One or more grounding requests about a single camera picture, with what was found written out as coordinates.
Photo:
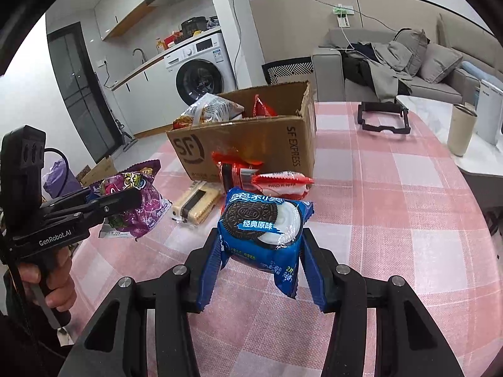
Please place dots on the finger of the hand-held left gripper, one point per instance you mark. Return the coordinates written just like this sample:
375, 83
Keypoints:
66, 198
118, 203

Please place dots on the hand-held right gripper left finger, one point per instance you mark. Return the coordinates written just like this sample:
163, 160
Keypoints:
210, 271

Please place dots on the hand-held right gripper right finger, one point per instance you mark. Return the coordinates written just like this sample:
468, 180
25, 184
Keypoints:
314, 279

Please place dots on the purple snack packet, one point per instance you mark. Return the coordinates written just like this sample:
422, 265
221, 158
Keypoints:
145, 208

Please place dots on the yellow cracker packet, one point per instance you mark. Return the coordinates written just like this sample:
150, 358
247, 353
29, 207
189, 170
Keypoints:
196, 204

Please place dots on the blue cookie packet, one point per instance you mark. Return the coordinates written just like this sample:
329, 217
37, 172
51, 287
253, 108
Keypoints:
259, 220

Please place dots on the red white candy packet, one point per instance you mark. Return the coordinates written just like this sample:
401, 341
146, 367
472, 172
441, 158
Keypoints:
283, 184

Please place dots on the small red snack packet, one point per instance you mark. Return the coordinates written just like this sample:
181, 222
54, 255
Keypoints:
232, 172

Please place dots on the brown cardboard box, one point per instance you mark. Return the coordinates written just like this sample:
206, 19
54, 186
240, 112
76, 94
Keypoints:
255, 145

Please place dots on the red white noodle snack packet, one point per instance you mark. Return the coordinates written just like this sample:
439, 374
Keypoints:
214, 110

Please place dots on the large red snack packet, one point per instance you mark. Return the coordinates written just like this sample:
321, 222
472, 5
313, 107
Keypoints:
261, 108

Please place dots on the person's left hand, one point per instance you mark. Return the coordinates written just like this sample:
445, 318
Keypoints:
63, 290

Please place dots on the purple plastic bag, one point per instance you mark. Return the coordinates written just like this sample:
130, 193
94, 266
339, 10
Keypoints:
59, 180

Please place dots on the cardboard box with cat print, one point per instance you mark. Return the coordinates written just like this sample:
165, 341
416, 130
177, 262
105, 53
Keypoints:
98, 172

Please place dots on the grey mop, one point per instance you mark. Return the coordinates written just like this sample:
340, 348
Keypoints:
125, 137

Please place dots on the pink plaid tablecloth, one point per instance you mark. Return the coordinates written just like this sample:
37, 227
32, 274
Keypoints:
373, 224

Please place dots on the dark glass door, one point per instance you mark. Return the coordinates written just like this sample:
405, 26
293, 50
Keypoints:
78, 86

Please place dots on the white kitchen counter cabinet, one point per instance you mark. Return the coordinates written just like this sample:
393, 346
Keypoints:
145, 98

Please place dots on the metal faucet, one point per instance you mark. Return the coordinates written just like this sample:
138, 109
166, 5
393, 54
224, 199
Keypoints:
139, 53

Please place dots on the yellow bottle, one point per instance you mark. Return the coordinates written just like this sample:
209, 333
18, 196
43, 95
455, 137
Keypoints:
160, 46

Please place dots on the red box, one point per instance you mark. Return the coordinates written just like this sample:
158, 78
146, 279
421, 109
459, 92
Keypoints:
173, 42

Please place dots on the white washing machine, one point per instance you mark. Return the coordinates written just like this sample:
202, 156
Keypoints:
196, 51

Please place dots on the dark bag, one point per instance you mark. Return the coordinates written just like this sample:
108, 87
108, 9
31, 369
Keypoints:
212, 22

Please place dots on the beige cup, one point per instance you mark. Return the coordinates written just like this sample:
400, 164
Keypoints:
459, 133

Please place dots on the white coffee table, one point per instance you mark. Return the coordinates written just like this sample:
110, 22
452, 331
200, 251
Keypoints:
428, 106

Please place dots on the black white patterned seat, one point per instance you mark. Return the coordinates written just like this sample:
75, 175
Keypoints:
289, 70

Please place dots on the grey sofa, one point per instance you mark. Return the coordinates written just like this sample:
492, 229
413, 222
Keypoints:
330, 66

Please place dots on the black clothing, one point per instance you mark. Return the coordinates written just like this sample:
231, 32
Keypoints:
357, 66

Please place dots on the grey jacket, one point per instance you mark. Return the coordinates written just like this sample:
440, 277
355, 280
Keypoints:
391, 74

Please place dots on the white kettle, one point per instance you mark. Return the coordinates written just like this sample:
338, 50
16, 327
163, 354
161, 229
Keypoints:
489, 114

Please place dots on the grey pillow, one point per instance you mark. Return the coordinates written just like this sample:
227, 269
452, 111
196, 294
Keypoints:
440, 63
412, 51

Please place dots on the light blue pillow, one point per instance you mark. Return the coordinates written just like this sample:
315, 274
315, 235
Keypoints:
470, 68

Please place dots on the green white power strip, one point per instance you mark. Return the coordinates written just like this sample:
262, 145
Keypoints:
342, 13

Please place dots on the black frame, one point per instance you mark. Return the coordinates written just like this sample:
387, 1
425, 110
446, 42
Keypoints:
385, 127

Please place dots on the white wall cabinet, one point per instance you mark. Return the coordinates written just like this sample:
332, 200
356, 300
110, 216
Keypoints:
129, 8

